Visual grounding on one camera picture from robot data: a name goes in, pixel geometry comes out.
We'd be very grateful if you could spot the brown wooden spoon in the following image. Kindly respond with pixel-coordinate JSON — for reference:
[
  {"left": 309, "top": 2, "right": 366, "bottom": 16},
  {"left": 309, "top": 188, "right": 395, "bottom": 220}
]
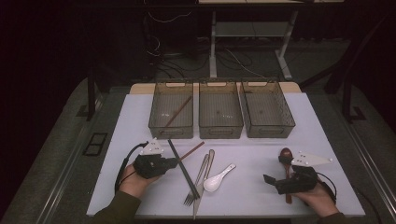
[{"left": 279, "top": 147, "right": 293, "bottom": 205}]

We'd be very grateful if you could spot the hand-held gripper cable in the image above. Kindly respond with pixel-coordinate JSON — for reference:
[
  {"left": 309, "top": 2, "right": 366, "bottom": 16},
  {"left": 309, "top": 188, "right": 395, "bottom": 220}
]
[
  {"left": 317, "top": 172, "right": 338, "bottom": 204},
  {"left": 114, "top": 141, "right": 149, "bottom": 194}
]

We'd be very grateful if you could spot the white metal desk frame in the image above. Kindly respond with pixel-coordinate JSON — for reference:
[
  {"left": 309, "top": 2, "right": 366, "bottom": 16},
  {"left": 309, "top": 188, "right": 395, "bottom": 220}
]
[{"left": 208, "top": 10, "right": 294, "bottom": 81}]

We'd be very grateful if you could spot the metal floor rail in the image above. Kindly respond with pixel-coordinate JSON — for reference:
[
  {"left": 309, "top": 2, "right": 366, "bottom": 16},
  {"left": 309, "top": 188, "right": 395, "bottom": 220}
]
[
  {"left": 337, "top": 119, "right": 396, "bottom": 216},
  {"left": 35, "top": 92, "right": 108, "bottom": 224}
]

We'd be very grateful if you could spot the right hand-held gripper cable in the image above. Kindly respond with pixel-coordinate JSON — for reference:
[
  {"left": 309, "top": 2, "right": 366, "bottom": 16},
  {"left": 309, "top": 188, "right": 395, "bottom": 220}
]
[{"left": 317, "top": 172, "right": 338, "bottom": 204}]

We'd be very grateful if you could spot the black chopstick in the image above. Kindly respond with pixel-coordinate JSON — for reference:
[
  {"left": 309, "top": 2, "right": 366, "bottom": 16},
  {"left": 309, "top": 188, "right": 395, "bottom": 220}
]
[
  {"left": 167, "top": 139, "right": 198, "bottom": 200},
  {"left": 169, "top": 138, "right": 201, "bottom": 199}
]

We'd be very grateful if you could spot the white ceramic spoon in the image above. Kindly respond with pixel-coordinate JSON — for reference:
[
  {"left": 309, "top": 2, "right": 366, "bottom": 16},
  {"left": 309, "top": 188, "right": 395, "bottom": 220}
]
[{"left": 203, "top": 162, "right": 237, "bottom": 193}]

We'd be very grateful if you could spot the black metal stand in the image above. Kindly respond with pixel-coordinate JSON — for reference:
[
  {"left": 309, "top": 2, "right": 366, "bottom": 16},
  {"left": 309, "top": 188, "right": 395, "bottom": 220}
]
[
  {"left": 76, "top": 69, "right": 104, "bottom": 122},
  {"left": 342, "top": 74, "right": 368, "bottom": 124}
]

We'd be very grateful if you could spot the grey transparent plastic bin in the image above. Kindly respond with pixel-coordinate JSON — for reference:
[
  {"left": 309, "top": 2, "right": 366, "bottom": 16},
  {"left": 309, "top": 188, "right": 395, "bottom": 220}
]
[
  {"left": 240, "top": 80, "right": 297, "bottom": 139},
  {"left": 198, "top": 81, "right": 245, "bottom": 140},
  {"left": 148, "top": 81, "right": 194, "bottom": 140}
]

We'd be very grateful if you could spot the left hand-held gripper cable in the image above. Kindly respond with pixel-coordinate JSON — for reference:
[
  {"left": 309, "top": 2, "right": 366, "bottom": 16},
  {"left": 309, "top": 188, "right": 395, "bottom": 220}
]
[{"left": 114, "top": 141, "right": 149, "bottom": 194}]

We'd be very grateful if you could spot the metal fork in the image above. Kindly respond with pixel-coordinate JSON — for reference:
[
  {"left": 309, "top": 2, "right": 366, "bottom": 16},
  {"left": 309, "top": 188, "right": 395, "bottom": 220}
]
[{"left": 183, "top": 153, "right": 209, "bottom": 207}]

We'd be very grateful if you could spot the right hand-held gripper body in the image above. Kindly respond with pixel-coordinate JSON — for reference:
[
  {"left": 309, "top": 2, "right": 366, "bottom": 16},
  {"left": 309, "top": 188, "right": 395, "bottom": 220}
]
[{"left": 274, "top": 151, "right": 333, "bottom": 195}]

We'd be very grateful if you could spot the person's right hand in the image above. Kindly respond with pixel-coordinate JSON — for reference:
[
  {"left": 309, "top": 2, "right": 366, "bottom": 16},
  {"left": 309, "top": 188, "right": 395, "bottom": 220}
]
[{"left": 295, "top": 183, "right": 340, "bottom": 217}]

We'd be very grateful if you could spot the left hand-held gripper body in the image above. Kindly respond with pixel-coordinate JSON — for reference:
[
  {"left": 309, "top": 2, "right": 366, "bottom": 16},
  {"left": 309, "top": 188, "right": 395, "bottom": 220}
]
[{"left": 134, "top": 137, "right": 171, "bottom": 180}]

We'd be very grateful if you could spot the metal table knife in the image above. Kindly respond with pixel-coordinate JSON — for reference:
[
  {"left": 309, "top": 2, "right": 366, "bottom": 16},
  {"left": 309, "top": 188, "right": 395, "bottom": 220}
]
[{"left": 192, "top": 148, "right": 216, "bottom": 220}]

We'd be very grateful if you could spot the person's left hand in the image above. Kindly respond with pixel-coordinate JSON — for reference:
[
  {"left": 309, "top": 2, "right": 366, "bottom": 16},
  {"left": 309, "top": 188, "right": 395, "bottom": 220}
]
[{"left": 119, "top": 163, "right": 162, "bottom": 199}]

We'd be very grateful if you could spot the white table cover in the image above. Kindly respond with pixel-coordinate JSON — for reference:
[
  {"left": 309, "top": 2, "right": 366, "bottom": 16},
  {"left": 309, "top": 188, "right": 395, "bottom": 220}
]
[{"left": 86, "top": 91, "right": 366, "bottom": 217}]

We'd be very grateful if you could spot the white floor cable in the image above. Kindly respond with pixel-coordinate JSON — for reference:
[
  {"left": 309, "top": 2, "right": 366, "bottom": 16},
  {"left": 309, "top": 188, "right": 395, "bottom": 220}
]
[{"left": 224, "top": 48, "right": 266, "bottom": 78}]

